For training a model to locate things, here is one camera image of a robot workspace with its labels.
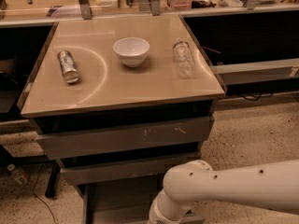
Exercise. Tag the grey bottom drawer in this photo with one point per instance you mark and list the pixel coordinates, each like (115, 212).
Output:
(124, 201)

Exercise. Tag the grey drawer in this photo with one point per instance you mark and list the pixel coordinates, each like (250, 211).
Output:
(123, 138)
(125, 169)
(124, 201)

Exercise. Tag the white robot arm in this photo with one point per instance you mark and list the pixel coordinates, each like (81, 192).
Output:
(273, 186)

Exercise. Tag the drawer cabinet with beige top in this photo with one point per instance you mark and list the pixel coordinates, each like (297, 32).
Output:
(110, 94)

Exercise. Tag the grey middle drawer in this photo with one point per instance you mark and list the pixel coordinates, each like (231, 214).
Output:
(125, 169)

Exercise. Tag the grey top drawer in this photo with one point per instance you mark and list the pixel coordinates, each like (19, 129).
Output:
(123, 138)

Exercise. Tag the white ceramic bowl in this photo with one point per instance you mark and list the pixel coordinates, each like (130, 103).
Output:
(132, 51)

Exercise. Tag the clear plastic bottle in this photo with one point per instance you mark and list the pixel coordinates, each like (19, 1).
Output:
(183, 59)

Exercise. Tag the silver metal can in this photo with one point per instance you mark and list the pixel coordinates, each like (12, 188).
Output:
(68, 68)

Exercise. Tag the black table leg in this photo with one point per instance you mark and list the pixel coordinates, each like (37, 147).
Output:
(54, 175)

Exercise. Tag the grey horizontal beam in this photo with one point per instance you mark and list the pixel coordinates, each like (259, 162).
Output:
(243, 73)

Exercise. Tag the small bottle on floor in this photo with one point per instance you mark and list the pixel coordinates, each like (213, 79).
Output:
(18, 174)

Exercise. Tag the grey metal post left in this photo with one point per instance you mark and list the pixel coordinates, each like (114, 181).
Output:
(85, 9)

